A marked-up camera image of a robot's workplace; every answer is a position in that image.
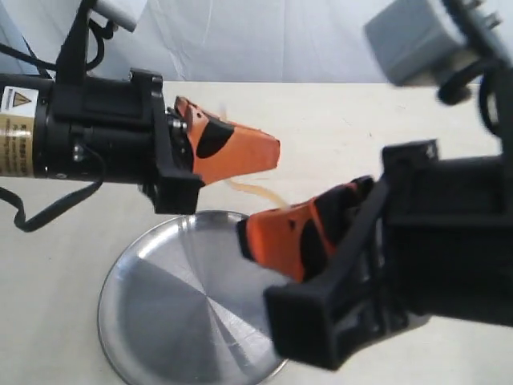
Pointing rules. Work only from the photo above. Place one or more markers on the black right camera bracket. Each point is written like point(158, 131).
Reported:
point(492, 64)

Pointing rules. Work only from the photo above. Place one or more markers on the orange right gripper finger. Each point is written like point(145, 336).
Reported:
point(298, 241)

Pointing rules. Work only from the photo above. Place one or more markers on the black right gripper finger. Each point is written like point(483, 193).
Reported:
point(339, 310)

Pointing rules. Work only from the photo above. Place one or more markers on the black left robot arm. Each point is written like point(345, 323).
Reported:
point(19, 95)

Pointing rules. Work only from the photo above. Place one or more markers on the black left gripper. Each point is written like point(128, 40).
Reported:
point(122, 131)

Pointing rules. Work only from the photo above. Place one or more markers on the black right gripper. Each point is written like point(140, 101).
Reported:
point(444, 237)

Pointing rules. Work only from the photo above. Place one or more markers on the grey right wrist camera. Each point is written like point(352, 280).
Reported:
point(417, 43)

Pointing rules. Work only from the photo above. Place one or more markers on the white backdrop cloth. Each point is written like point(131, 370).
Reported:
point(249, 41)

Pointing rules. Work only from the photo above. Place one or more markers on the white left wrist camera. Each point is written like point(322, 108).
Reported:
point(124, 13)

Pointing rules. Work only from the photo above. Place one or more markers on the black left camera bracket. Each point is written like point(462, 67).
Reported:
point(71, 66)

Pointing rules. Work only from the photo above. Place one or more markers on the black camera bracket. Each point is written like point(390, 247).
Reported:
point(492, 64)
point(71, 66)

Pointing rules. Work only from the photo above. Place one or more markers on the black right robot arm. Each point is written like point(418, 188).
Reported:
point(373, 258)

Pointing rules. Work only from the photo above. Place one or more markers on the round stainless steel plate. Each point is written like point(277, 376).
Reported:
point(181, 305)

